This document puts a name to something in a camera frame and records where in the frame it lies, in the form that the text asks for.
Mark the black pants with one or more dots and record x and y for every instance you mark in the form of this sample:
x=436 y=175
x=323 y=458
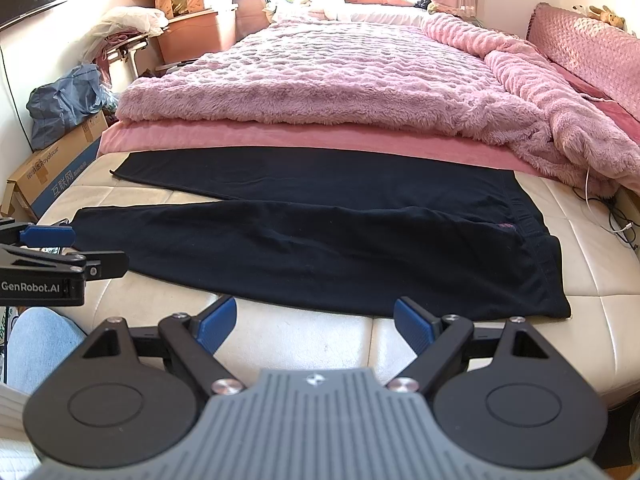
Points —
x=340 y=231

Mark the plush toy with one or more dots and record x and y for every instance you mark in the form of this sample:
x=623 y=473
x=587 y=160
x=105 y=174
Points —
x=605 y=15

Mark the pink bed sheet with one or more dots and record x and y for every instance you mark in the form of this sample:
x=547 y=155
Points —
x=174 y=134

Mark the cardboard box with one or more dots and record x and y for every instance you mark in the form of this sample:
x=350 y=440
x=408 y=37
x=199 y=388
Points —
x=38 y=182

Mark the white cloth pile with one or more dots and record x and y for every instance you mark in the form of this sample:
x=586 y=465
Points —
x=148 y=21

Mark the cream leather bed bench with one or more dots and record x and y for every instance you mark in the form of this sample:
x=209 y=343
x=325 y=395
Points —
x=600 y=275

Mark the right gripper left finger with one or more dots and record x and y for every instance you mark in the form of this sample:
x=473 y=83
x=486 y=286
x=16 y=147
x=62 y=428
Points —
x=127 y=394

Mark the blue bag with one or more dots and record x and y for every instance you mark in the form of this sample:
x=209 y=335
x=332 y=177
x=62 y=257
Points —
x=64 y=104

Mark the pink fluffy blanket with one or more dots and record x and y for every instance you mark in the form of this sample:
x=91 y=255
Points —
x=445 y=76

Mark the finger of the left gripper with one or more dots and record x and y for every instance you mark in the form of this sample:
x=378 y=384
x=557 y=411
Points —
x=26 y=234

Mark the brown storage box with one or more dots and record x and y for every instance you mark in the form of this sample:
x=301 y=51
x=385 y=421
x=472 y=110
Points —
x=192 y=35

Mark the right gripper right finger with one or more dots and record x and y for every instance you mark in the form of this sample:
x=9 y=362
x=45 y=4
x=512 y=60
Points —
x=504 y=395

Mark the pink quilted headboard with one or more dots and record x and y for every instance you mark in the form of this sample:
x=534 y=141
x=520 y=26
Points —
x=600 y=54

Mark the blue jeans leg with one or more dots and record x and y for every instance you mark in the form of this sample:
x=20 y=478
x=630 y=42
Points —
x=40 y=341

